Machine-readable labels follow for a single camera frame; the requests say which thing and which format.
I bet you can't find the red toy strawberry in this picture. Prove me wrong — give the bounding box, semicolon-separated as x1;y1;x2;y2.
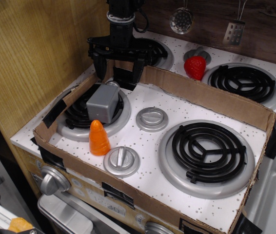
184;56;206;80

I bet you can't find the orange object bottom left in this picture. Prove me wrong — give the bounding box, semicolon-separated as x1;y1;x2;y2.
8;217;34;233

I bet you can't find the brown cardboard box frame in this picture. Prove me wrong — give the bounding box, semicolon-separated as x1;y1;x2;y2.
31;55;276;234

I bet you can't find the oven clock display panel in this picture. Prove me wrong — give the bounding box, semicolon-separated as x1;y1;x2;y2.
86;189;126;217

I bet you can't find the hanging round metal strainer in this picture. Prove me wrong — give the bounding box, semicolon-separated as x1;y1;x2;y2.
169;0;195;35

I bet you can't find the black cable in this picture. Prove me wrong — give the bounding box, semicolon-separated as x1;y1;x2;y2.
133;7;151;34

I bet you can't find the silver back stovetop knob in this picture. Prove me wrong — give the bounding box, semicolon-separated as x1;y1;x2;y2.
183;46;212;65

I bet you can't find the back right black burner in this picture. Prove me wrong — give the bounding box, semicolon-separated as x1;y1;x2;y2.
202;63;276;110

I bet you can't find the black burner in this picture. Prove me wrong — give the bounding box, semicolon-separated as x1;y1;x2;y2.
137;38;174;70
202;63;276;110
57;83;131;142
158;120;255;199

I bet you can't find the grey sink basin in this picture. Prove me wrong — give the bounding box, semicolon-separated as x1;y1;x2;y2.
244;156;276;234

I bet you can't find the hanging metal grater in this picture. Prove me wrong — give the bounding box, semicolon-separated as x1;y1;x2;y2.
222;0;247;46

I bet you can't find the silver upper stovetop knob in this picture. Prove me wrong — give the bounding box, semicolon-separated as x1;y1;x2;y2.
136;107;169;132

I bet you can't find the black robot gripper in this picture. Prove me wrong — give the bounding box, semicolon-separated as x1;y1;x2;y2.
86;20;155;85

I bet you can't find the orange toy carrot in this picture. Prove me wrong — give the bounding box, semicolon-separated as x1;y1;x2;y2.
89;120;111;156

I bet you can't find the silver oven front knob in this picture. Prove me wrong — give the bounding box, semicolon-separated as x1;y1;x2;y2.
40;166;71;195

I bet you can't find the front right black burner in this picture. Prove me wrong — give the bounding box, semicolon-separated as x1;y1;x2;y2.
158;120;255;199

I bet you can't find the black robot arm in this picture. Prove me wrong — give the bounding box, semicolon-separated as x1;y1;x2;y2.
87;0;153;90

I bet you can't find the silver stovetop knob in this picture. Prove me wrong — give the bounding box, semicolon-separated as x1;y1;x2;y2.
103;146;140;178
136;107;169;132
183;46;212;65

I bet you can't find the back left black burner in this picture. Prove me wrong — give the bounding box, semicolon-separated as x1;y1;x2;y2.
137;38;174;70

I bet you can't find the silver oven door handle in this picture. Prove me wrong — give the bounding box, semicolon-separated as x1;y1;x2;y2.
38;195;118;234

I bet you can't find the silver lower stovetop knob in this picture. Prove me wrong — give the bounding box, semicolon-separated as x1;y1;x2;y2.
103;146;140;178

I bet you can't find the front left black burner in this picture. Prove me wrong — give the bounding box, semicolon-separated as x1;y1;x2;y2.
57;83;131;142

